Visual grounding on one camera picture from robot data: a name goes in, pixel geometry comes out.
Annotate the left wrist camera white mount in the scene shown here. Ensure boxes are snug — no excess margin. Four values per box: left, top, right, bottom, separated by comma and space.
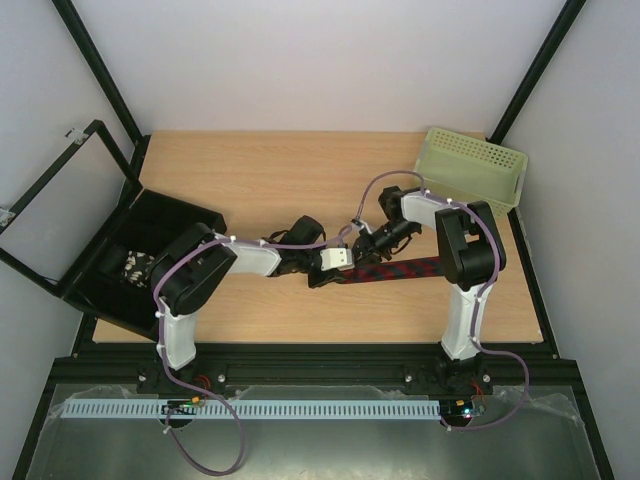
320, 247, 354, 272

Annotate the left black frame post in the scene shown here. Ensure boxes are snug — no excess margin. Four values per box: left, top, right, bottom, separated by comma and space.
50, 0, 144, 146

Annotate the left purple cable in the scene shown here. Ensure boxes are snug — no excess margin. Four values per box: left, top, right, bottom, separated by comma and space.
152, 223, 354, 473

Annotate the black white patterned rolled tie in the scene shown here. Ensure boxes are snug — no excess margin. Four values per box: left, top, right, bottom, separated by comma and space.
122, 251, 155, 288

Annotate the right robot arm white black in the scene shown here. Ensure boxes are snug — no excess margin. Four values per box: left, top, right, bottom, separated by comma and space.
352, 186, 506, 392

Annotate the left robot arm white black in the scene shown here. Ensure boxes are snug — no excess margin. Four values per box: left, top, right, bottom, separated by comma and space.
148, 216, 353, 370

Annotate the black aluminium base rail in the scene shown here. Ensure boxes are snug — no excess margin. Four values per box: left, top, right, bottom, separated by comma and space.
45, 343, 585, 398

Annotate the black frame post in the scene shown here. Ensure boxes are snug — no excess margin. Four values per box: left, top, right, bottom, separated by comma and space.
489, 0, 587, 145
50, 0, 144, 146

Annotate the black divided storage box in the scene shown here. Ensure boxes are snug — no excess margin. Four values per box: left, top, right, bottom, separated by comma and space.
64, 190, 227, 340

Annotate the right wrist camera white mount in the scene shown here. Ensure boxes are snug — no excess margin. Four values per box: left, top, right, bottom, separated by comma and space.
351, 218, 373, 234

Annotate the red navy striped tie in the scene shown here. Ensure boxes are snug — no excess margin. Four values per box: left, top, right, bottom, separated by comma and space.
336, 257, 444, 284

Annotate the light blue slotted cable duct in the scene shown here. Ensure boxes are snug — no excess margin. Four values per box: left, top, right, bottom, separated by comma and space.
61, 399, 441, 421

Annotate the right black frame post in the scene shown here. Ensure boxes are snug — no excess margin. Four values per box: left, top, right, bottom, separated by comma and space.
489, 0, 587, 145

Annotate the light green plastic basket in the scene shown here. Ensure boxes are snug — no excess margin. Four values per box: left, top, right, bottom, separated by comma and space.
415, 128, 528, 218

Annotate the black open box lid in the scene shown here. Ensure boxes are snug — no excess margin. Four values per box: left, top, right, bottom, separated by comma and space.
1, 120, 143, 298

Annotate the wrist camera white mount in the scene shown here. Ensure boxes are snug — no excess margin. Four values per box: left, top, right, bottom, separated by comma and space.
320, 247, 354, 272
351, 218, 373, 234

